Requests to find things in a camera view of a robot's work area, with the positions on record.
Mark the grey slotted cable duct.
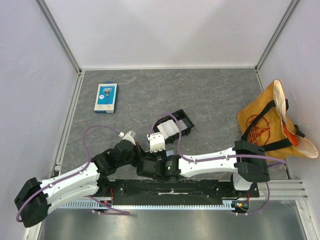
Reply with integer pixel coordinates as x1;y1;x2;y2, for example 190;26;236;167
59;199;248;211

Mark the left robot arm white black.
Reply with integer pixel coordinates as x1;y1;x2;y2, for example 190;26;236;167
14;139;146;228

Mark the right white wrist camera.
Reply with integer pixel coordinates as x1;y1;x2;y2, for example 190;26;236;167
147;132;166;153

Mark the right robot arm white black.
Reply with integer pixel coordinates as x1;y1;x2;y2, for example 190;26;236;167
136;140;270;197

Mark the yellow tote bag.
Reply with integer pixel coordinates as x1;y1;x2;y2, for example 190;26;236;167
237;79;319;160

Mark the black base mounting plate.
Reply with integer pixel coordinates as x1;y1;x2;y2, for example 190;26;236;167
95;179;260;207

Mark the grey card holder wallet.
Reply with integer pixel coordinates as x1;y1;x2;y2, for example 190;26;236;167
166;149;175;157

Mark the white card stack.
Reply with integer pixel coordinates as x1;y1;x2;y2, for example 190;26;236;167
157;119;188;139

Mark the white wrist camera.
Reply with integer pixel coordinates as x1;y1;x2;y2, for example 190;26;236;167
147;132;166;153
118;130;136;145

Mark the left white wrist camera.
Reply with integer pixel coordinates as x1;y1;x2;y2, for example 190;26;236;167
118;130;136;145

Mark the black plastic card box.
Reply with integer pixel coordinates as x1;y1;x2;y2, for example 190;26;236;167
152;108;195;145

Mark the blue razor package box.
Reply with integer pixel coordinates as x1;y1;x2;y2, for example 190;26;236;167
94;83;119;114

